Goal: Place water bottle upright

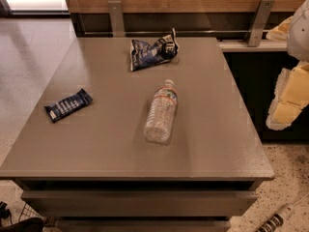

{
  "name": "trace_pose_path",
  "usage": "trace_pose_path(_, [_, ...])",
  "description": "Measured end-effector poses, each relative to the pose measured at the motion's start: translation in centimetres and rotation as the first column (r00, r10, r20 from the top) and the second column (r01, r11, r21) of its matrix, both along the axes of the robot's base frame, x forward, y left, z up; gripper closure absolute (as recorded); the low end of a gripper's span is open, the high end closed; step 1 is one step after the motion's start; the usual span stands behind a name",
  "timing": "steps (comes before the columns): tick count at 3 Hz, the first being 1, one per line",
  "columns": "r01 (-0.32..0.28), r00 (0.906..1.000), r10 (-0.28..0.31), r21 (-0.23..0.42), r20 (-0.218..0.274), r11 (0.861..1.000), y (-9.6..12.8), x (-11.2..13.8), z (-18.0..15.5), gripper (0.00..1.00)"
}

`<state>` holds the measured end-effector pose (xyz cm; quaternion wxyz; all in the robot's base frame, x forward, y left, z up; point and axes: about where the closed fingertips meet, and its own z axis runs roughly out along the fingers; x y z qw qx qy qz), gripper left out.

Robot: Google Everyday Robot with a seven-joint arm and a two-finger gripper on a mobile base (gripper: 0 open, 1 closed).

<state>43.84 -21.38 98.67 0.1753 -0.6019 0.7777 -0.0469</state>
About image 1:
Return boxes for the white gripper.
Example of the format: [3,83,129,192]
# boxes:
[266,0,309,131]

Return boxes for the clear plastic water bottle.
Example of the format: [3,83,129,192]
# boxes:
[144,79,178,144]

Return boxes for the crumpled blue chip bag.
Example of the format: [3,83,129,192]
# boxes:
[130,29,180,72]

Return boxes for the grey drawer cabinet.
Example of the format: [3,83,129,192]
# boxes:
[1,38,274,232]

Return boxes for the white power strip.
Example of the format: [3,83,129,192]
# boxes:
[255,192,309,232]

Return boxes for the dark blue snack bar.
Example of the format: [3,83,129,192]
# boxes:
[44,89,93,123]

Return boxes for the black object bottom left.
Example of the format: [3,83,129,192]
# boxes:
[0,201,43,232]

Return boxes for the right metal bracket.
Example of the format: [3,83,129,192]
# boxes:
[247,0,275,47]

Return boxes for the metal bracket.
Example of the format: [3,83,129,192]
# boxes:
[108,0,126,38]
[247,0,275,47]

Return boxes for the left metal bracket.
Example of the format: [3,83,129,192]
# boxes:
[108,0,126,38]

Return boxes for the wire basket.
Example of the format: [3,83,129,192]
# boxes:
[18,203,42,221]

